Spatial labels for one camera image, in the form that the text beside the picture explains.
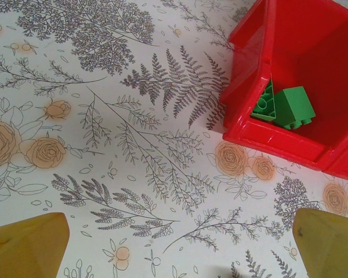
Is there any small green lego brick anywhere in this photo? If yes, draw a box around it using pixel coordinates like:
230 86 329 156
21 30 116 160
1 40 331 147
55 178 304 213
272 86 317 132

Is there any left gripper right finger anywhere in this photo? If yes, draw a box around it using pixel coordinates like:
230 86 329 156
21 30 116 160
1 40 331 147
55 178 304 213
292 208 348 278

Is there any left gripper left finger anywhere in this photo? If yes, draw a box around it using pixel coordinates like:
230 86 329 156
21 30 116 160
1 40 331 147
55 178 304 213
0 211 70 278

